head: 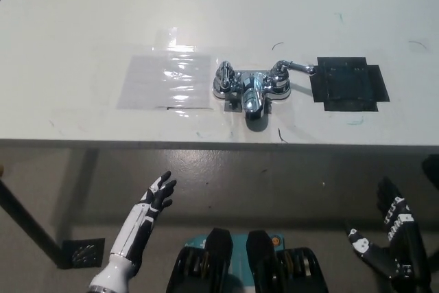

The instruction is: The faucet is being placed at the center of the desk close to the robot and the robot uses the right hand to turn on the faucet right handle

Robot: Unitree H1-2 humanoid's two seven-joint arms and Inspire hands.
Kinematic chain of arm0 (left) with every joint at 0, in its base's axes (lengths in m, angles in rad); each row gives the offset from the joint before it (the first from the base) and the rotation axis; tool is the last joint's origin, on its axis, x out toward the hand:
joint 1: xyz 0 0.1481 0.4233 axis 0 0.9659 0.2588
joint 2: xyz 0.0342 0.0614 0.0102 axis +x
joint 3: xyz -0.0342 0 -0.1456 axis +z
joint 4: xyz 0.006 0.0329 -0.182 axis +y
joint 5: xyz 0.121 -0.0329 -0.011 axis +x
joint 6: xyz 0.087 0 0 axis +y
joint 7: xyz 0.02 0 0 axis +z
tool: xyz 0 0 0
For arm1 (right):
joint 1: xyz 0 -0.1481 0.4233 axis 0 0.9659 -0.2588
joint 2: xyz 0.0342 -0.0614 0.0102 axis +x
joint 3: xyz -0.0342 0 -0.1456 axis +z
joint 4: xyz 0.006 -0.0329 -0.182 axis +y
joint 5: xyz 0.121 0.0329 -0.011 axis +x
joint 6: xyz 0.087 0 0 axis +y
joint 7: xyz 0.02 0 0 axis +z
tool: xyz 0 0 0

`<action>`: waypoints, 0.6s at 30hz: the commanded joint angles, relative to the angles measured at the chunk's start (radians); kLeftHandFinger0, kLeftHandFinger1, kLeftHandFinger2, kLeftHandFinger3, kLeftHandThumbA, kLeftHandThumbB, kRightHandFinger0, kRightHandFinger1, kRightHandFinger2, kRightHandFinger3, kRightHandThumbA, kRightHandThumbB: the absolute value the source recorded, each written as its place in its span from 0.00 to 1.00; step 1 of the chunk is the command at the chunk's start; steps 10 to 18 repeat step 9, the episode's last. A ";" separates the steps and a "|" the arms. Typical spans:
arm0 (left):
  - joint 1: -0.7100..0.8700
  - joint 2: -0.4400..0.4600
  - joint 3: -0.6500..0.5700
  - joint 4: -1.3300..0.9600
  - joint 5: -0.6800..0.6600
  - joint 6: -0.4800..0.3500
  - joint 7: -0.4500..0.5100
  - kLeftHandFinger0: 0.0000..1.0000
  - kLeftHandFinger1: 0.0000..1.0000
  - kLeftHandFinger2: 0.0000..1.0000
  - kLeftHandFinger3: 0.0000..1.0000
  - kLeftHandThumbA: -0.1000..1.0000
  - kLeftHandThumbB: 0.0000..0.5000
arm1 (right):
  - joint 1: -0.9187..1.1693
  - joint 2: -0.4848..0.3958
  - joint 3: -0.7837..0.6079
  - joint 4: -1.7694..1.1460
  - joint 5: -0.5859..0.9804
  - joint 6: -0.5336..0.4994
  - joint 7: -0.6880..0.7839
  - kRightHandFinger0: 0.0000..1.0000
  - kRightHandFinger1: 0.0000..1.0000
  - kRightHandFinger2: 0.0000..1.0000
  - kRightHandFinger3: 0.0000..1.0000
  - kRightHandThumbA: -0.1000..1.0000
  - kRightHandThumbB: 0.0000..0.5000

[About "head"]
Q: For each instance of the black floor foot plate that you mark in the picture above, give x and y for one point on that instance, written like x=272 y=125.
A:
x=84 y=252

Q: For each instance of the black metal table leg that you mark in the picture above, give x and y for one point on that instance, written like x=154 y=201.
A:
x=27 y=219

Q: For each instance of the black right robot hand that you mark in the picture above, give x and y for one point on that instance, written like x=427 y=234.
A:
x=404 y=245

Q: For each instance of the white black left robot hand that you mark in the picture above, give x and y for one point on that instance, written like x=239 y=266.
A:
x=137 y=224

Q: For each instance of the chrome faucet body with spout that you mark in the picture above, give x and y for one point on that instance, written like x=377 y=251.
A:
x=252 y=95

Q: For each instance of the black tape square patch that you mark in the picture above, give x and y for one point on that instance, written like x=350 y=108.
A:
x=348 y=83

